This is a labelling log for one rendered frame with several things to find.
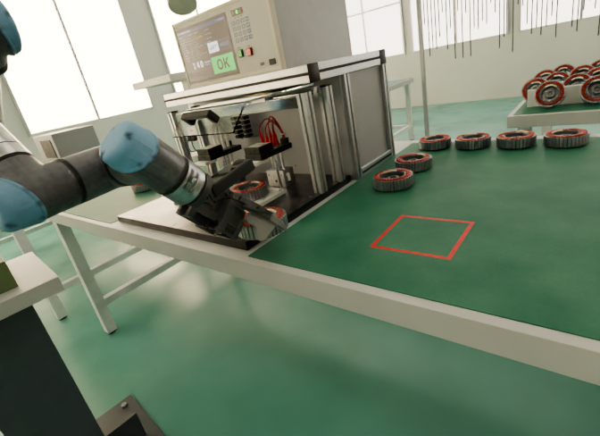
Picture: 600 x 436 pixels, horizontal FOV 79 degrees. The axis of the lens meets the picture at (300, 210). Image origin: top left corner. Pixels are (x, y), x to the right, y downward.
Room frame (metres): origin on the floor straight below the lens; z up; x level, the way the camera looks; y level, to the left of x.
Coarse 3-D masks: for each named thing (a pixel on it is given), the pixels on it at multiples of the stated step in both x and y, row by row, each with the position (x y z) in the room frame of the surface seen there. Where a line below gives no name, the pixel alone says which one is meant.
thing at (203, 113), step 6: (186, 114) 0.92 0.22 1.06; (192, 114) 0.90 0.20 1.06; (198, 114) 0.88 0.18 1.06; (204, 114) 0.87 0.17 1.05; (210, 114) 0.87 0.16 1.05; (216, 114) 0.88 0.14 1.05; (186, 120) 0.93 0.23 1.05; (192, 120) 0.94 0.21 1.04; (210, 120) 0.88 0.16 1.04; (216, 120) 0.88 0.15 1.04
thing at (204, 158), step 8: (200, 152) 1.26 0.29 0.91; (208, 152) 1.23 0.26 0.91; (216, 152) 1.25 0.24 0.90; (224, 152) 1.27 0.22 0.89; (232, 152) 1.30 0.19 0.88; (200, 160) 1.26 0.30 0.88; (208, 160) 1.23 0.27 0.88; (216, 160) 1.25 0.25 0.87; (224, 160) 1.33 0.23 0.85; (232, 160) 1.30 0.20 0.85
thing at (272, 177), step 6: (282, 168) 1.15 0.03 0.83; (288, 168) 1.14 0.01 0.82; (270, 174) 1.16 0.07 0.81; (276, 174) 1.14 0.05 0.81; (282, 174) 1.12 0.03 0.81; (294, 174) 1.15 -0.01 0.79; (270, 180) 1.16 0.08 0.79; (276, 180) 1.14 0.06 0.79; (282, 180) 1.12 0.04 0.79; (294, 180) 1.15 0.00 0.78; (276, 186) 1.15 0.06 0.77
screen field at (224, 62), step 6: (222, 54) 1.23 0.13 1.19; (228, 54) 1.21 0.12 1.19; (216, 60) 1.25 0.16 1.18; (222, 60) 1.23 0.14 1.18; (228, 60) 1.21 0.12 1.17; (216, 66) 1.26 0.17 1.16; (222, 66) 1.24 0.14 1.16; (228, 66) 1.22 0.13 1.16; (234, 66) 1.20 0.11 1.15; (216, 72) 1.26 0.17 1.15
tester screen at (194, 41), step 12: (204, 24) 1.26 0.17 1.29; (216, 24) 1.22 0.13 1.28; (180, 36) 1.35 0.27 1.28; (192, 36) 1.31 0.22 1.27; (204, 36) 1.27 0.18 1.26; (216, 36) 1.23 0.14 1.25; (228, 36) 1.20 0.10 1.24; (192, 48) 1.32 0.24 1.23; (204, 48) 1.28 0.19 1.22; (228, 48) 1.21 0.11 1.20; (192, 60) 1.33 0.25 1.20; (204, 60) 1.29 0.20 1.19; (192, 72) 1.34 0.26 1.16; (228, 72) 1.22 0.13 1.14
